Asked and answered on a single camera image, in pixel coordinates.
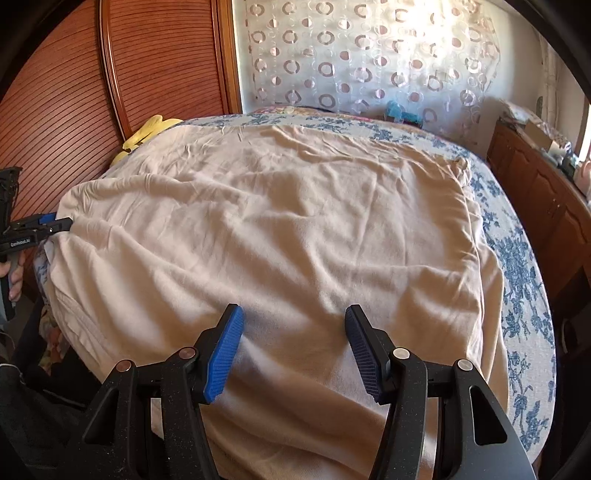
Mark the beige printed t-shirt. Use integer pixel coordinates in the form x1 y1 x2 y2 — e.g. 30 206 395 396
43 123 512 480

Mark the person's left hand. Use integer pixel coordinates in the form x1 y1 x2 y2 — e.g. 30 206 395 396
0 262 24 302

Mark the blue floral bed cover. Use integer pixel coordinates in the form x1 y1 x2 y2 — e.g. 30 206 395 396
32 110 558 453

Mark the yellow pikachu plush toy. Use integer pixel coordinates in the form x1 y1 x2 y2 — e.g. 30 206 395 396
110 115 182 167

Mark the brown wooden louvred wardrobe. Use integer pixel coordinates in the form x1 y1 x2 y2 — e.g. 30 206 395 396
1 1 242 217

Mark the brown wooden low cabinet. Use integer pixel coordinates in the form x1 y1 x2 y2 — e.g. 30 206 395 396
487 120 590 302

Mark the colourful floral bed sheet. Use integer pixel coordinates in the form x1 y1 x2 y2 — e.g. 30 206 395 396
253 105 372 121

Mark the blue toy at bed head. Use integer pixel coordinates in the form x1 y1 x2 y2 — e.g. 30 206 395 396
384 100 423 128

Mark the pink bottle on sill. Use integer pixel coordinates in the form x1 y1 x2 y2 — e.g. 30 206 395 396
574 159 591 198

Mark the cardboard box on cabinet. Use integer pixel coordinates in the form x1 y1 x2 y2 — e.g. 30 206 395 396
524 120 560 153

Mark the sheer circle pattern curtain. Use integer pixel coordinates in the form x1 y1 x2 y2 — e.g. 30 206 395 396
232 0 500 141

